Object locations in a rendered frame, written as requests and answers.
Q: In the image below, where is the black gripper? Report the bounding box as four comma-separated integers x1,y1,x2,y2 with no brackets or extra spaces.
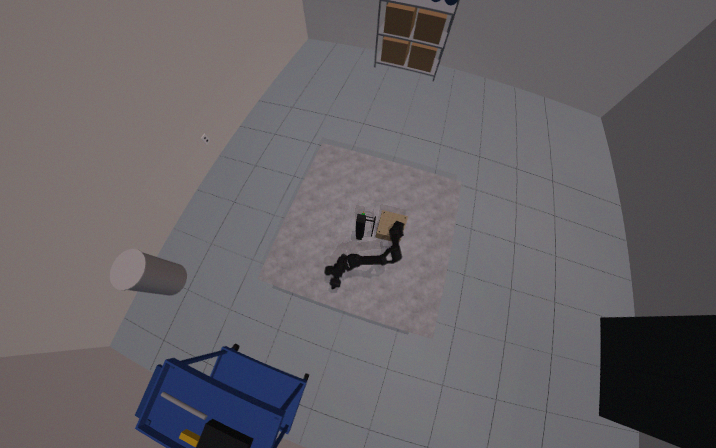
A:
329,275,341,290

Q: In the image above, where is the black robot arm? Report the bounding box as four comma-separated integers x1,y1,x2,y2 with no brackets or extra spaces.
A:
324,221,405,277

